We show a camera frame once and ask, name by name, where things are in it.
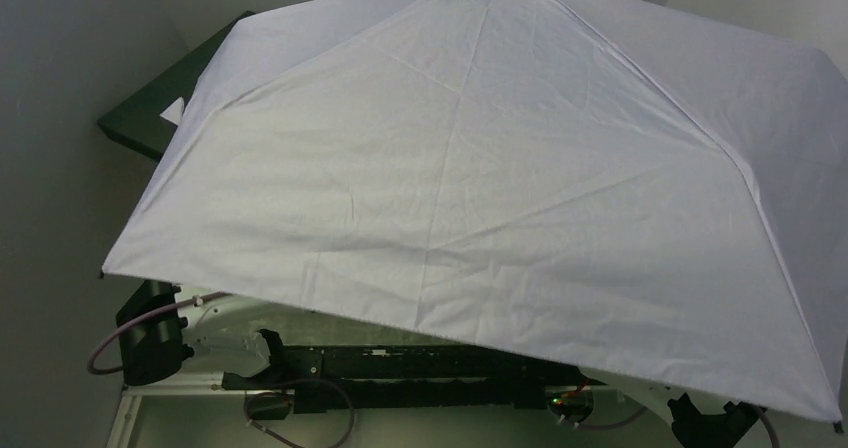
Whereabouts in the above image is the purple umbrella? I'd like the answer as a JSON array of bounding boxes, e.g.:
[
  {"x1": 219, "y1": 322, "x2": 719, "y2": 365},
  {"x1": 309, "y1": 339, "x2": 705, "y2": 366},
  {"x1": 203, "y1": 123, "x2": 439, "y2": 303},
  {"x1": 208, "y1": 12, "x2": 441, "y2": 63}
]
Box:
[{"x1": 103, "y1": 0, "x2": 847, "y2": 423}]

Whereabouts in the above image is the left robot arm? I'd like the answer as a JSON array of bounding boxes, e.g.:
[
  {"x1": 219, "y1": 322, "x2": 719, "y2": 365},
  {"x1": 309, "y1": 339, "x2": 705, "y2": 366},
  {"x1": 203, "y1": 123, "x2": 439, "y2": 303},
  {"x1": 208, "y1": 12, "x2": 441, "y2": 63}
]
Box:
[{"x1": 115, "y1": 280, "x2": 283, "y2": 386}]

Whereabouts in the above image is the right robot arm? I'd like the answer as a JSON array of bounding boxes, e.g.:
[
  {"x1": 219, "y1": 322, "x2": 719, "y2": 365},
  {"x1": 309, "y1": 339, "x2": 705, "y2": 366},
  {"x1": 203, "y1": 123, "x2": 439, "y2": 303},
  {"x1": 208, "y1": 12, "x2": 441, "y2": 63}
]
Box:
[{"x1": 580, "y1": 368, "x2": 781, "y2": 447}]

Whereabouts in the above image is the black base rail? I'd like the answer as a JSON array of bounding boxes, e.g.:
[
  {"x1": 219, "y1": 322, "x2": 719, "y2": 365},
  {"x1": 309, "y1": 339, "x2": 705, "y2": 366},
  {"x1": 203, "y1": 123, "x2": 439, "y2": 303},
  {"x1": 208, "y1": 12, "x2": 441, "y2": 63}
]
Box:
[{"x1": 122, "y1": 345, "x2": 617, "y2": 414}]

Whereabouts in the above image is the dark network switch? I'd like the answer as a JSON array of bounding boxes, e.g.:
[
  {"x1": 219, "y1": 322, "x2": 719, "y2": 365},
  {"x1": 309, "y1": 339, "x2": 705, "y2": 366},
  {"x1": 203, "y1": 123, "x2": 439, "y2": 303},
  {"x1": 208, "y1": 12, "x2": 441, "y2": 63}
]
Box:
[{"x1": 96, "y1": 11, "x2": 254, "y2": 162}]

